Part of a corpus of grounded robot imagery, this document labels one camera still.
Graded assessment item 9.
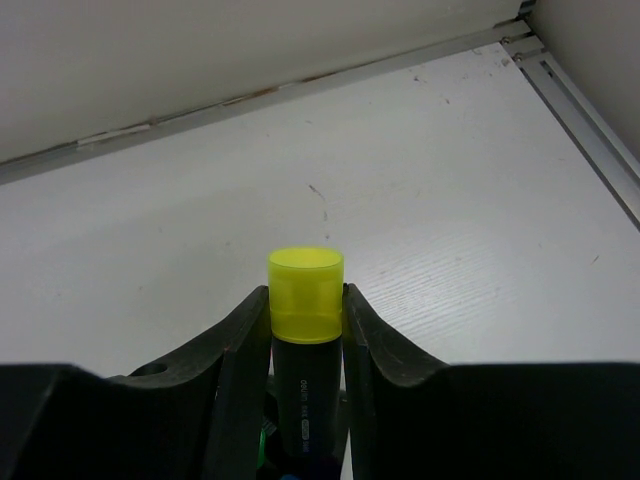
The green cap highlighter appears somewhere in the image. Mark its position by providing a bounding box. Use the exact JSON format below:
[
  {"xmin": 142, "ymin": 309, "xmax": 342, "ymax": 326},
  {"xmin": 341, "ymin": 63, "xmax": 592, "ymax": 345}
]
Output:
[{"xmin": 257, "ymin": 416, "xmax": 277, "ymax": 469}]

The yellow cap highlighter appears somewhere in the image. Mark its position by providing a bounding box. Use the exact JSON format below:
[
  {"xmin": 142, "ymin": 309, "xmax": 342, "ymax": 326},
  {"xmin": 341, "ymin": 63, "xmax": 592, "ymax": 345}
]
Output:
[{"xmin": 267, "ymin": 246, "xmax": 344, "ymax": 459}]

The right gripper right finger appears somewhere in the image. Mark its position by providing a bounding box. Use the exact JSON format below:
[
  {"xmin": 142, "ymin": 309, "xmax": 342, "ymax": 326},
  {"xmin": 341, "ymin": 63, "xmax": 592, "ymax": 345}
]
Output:
[{"xmin": 342, "ymin": 284, "xmax": 447, "ymax": 479}]

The aluminium rail right side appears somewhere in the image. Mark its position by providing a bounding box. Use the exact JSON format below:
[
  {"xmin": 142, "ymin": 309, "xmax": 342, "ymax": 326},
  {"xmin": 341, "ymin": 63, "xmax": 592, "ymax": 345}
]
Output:
[{"xmin": 500, "ymin": 35, "xmax": 639, "ymax": 225}]

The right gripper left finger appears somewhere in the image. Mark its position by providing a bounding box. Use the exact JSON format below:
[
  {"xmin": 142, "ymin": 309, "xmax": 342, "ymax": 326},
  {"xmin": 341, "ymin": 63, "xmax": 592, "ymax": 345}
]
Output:
[{"xmin": 109, "ymin": 286, "xmax": 271, "ymax": 479}]

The aluminium rail back edge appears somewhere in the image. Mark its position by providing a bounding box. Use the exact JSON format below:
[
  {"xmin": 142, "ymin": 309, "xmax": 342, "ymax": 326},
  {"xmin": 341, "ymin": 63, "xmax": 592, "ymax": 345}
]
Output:
[{"xmin": 1, "ymin": 19, "xmax": 534, "ymax": 185}]

